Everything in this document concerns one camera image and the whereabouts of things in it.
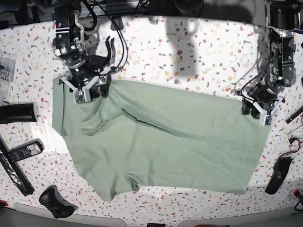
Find small black stick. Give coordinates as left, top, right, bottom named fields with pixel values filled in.
left=286, top=110, right=303, bottom=124

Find red and black wires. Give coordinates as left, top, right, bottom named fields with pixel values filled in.
left=276, top=113, right=303, bottom=166

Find long black bar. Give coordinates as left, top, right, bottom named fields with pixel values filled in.
left=0, top=138, right=34, bottom=196

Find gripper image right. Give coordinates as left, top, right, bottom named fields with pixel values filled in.
left=236, top=85, right=285, bottom=117

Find black curved handle right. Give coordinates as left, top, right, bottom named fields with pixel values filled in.
left=265, top=157, right=293, bottom=195

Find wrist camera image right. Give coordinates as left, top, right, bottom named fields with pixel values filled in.
left=259, top=113, right=272, bottom=126

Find black game controller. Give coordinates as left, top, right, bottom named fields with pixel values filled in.
left=39, top=186, right=75, bottom=219

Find black TV remote control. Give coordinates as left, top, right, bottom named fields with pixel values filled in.
left=8, top=139, right=44, bottom=163

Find grey monitor stand base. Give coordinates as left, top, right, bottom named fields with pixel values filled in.
left=111, top=16, right=124, bottom=31

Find clear plastic parts bag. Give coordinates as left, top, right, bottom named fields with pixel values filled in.
left=0, top=51, right=16, bottom=105

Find green T-shirt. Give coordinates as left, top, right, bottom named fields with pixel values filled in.
left=53, top=79, right=270, bottom=201

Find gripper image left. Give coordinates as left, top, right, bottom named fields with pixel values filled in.
left=58, top=54, right=116, bottom=98

